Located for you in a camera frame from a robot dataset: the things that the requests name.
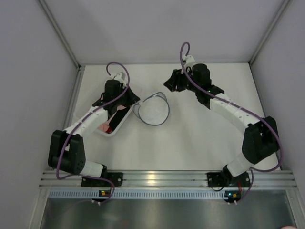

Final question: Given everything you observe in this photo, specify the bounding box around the slotted cable duct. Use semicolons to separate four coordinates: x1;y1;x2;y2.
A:
49;189;240;200

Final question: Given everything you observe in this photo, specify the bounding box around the black garment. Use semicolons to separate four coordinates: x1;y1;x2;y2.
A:
110;108;128;131

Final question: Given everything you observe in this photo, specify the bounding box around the white plastic basket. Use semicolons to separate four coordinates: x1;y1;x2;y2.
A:
94;105;132;137

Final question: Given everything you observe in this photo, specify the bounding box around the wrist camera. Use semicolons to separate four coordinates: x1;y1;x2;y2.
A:
110;72;127;87
182;55;195;68

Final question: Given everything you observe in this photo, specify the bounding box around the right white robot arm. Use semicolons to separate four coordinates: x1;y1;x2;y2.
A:
163;64;280;177

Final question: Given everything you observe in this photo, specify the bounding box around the round mesh laundry bag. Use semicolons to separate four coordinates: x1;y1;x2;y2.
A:
132;92;170;126

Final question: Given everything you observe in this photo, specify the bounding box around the right aluminium frame post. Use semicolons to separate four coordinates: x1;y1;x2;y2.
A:
248;0;292;67

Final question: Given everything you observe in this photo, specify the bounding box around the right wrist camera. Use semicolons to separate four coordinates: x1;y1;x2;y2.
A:
182;55;195;68

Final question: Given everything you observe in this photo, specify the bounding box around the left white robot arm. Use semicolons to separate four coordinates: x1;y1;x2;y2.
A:
48;79;140;177

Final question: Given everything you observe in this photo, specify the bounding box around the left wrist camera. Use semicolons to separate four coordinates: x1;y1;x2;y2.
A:
110;72;127;87

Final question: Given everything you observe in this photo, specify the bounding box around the aluminium frame post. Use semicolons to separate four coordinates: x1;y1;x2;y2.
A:
248;0;292;67
38;0;81;69

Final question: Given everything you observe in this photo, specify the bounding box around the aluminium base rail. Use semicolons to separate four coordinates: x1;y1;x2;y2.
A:
39;170;297;190

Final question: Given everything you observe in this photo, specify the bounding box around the left aluminium frame post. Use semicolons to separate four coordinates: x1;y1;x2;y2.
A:
38;0;81;69

